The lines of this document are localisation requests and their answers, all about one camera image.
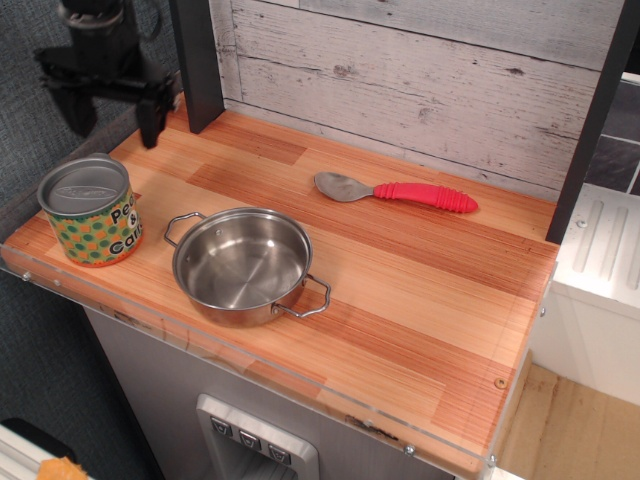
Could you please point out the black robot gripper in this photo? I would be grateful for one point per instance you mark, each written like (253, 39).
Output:
(105, 59)

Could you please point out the peas and carrots toy can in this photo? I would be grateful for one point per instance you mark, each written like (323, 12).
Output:
(92, 210)

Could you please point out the clear acrylic edge guard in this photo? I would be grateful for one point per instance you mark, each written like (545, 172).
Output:
(414, 351)

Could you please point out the grey toy fridge front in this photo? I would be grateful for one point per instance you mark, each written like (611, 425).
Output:
(162, 383)

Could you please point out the silver dispenser panel with buttons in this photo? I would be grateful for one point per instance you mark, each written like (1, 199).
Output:
(242, 446)

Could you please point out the orange cloth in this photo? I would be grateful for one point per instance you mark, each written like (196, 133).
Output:
(60, 469)

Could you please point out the white toy sink unit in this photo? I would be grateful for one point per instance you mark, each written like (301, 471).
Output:
(588, 327)

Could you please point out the dark grey left post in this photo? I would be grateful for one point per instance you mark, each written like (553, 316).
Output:
(197, 54)

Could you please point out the dark grey post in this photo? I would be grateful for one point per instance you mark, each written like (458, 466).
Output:
(613, 68)
(197, 54)

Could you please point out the stainless steel pot with handles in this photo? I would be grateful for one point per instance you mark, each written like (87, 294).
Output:
(245, 267)

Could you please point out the metal spoon with red handle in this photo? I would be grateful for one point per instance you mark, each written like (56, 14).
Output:
(346, 189)

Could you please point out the dark grey right post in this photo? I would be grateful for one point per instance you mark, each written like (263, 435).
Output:
(613, 68)

